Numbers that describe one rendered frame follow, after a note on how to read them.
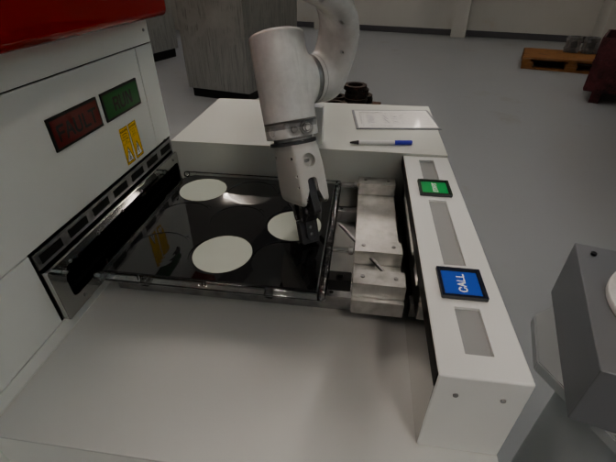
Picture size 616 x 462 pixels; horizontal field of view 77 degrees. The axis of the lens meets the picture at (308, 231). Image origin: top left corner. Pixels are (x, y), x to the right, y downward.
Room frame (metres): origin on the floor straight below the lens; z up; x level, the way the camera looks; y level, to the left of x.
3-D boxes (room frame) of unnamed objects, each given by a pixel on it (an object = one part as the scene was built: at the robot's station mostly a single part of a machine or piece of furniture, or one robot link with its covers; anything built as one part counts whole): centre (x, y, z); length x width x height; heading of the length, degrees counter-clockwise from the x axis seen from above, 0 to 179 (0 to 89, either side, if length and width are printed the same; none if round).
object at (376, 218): (0.60, -0.13, 0.87); 0.36 x 0.08 x 0.03; 172
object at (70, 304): (0.63, 0.35, 0.89); 0.44 x 0.02 x 0.10; 172
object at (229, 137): (0.98, -0.01, 0.89); 0.62 x 0.35 x 0.14; 82
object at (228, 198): (0.62, 0.13, 0.90); 0.34 x 0.34 x 0.01; 82
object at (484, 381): (0.50, -0.22, 0.89); 0.55 x 0.09 x 0.14; 172
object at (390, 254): (0.52, -0.12, 0.89); 0.08 x 0.03 x 0.03; 82
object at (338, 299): (0.49, 0.09, 0.84); 0.50 x 0.02 x 0.03; 82
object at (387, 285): (0.44, -0.11, 0.89); 0.08 x 0.03 x 0.03; 82
